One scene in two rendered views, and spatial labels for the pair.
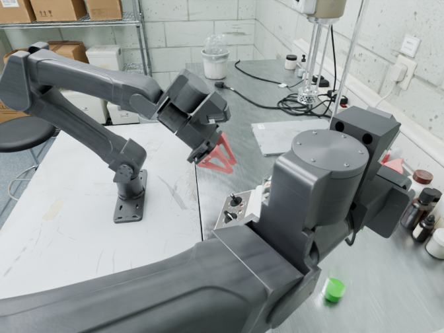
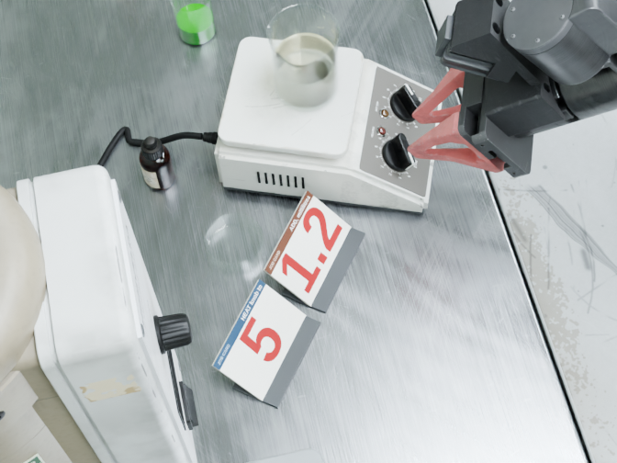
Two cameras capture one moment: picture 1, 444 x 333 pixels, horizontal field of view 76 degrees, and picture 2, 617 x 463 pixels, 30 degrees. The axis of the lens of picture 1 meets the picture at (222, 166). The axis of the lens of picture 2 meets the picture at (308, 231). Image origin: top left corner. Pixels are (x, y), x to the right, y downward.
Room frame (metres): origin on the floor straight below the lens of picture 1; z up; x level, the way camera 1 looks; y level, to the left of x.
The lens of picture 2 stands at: (1.06, -0.14, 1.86)
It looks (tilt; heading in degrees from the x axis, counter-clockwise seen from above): 62 degrees down; 178
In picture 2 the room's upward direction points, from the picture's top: 4 degrees counter-clockwise
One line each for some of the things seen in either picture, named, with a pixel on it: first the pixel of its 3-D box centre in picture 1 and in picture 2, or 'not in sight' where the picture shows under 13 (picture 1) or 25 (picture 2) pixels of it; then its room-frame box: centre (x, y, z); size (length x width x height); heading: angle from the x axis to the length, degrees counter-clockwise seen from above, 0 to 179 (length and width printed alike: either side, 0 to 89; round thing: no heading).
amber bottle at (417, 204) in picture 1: (419, 208); not in sight; (0.47, -0.46, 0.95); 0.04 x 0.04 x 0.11
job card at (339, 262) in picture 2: not in sight; (315, 251); (0.58, -0.12, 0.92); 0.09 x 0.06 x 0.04; 150
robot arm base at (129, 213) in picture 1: (129, 184); not in sight; (0.57, 0.25, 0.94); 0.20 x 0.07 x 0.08; 8
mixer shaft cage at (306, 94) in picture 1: (314, 61); not in sight; (0.88, -0.28, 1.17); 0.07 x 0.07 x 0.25
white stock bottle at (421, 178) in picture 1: (414, 191); not in sight; (0.53, -0.48, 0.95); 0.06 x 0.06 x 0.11
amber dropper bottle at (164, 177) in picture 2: not in sight; (154, 159); (0.47, -0.26, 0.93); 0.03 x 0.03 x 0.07
